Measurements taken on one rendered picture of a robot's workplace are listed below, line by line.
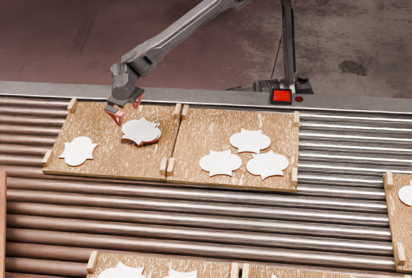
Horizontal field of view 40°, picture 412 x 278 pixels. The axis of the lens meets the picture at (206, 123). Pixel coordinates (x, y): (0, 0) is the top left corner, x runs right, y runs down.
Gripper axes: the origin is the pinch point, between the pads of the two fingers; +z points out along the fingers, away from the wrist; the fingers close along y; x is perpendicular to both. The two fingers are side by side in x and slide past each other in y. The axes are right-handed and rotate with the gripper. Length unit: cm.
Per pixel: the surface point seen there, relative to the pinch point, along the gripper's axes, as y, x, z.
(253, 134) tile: 17.9, -38.3, 7.3
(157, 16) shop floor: 196, 125, 100
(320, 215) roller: -2, -70, 10
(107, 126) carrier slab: -0.2, 9.6, 8.9
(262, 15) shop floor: 231, 53, 99
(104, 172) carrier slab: -18.5, -2.7, 9.1
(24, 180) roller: -32.0, 19.7, 11.1
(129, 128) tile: -0.1, 0.1, 5.9
